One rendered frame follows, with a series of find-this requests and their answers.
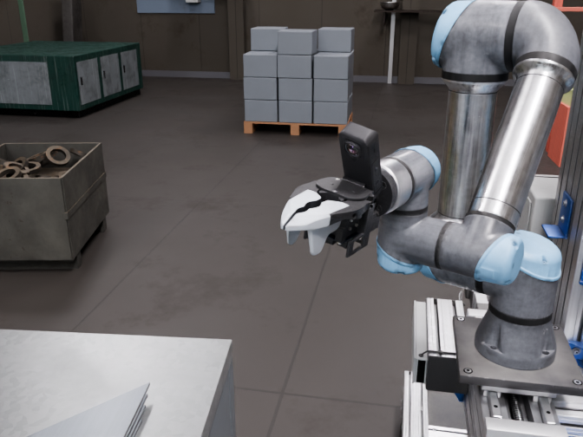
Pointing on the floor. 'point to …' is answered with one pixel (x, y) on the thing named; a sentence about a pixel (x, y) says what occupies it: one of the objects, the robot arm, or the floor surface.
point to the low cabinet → (67, 77)
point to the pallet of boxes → (298, 78)
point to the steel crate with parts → (49, 203)
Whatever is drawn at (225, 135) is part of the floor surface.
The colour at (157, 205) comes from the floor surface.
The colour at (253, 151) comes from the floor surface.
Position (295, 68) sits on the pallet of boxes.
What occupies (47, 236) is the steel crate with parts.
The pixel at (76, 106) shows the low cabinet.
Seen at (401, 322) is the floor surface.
